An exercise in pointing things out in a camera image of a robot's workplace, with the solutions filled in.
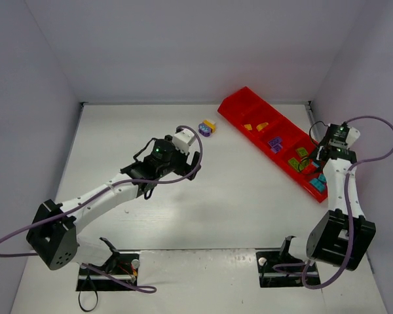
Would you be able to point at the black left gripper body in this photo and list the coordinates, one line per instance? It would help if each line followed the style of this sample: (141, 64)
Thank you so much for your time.
(190, 162)

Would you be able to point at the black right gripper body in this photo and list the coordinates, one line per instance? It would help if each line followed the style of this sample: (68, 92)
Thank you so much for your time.
(319, 156)

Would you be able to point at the small green lego brick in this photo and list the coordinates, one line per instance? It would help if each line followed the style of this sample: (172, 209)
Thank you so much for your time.
(302, 152)

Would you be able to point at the cyan square lego brick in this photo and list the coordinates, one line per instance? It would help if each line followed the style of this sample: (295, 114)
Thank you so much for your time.
(318, 185)

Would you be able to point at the green long lego brick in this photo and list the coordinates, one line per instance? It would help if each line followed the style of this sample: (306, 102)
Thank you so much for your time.
(295, 164)

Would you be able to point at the purple rectangular lego brick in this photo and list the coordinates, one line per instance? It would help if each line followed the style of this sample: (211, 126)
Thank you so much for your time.
(275, 141)

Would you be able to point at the purple half-round lego brick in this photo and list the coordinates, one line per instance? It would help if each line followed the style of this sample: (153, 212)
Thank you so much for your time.
(276, 149)

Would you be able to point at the orange curved lego brick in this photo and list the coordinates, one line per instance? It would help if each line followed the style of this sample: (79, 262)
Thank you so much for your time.
(261, 126)

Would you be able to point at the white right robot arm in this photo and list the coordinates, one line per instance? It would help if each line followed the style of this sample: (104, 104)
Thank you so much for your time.
(343, 230)

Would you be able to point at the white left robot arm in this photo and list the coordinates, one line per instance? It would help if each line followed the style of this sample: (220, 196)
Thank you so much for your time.
(56, 236)

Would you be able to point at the red divided bin tray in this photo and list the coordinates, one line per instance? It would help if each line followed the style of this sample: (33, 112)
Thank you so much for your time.
(246, 107)

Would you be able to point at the purple yellow white lego stack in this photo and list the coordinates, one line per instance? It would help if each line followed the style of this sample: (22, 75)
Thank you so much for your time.
(207, 127)

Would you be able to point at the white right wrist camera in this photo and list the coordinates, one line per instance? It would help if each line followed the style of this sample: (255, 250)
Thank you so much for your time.
(352, 136)

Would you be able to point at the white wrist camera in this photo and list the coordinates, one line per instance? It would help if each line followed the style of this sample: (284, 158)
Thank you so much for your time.
(352, 136)
(183, 140)

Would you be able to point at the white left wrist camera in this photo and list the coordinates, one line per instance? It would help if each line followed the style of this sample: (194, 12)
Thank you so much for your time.
(183, 140)

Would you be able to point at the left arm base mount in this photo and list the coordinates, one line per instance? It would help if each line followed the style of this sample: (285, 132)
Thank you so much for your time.
(121, 265)

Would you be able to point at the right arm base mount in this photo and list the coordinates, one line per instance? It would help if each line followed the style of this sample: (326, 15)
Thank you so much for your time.
(282, 267)

